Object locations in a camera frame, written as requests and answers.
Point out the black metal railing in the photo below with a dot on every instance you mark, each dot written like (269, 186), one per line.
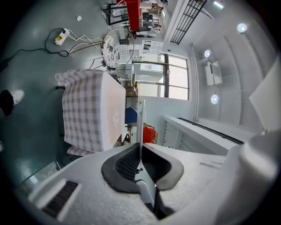
(186, 19)

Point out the small white paper piece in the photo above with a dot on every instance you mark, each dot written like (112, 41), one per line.
(79, 18)

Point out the white plate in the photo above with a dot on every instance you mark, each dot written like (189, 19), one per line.
(140, 127)

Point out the black metal frame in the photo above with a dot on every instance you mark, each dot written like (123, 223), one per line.
(114, 14)

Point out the white power strip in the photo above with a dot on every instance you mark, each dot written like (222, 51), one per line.
(62, 37)

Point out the white shelf unit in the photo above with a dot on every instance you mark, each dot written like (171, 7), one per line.
(152, 46)

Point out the red orange mesh object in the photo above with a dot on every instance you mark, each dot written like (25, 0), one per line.
(149, 134)

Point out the cardboard box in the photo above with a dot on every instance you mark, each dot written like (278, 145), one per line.
(131, 89)

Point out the long white cabinet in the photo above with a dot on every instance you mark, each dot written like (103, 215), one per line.
(197, 136)

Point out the black framed window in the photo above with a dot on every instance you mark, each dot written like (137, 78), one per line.
(175, 77)

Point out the blue chair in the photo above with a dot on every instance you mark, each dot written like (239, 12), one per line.
(131, 115)

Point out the white shoe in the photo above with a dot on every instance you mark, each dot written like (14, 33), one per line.
(18, 96)

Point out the white wall pipe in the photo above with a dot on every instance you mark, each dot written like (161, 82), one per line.
(195, 83)

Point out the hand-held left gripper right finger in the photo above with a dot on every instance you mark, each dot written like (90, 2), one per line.
(208, 186)

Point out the person's leg in black trousers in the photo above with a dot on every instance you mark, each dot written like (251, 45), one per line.
(6, 102)

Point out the round ceiling lamp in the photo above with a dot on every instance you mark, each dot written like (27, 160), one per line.
(242, 27)
(207, 53)
(214, 99)

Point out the table with checkered cloth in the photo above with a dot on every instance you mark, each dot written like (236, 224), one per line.
(110, 105)

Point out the white ceiling air conditioner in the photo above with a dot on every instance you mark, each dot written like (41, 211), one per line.
(213, 73)

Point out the checkered tablecloth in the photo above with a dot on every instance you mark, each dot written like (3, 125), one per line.
(81, 109)

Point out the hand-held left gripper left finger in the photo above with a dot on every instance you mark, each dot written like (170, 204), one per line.
(87, 197)

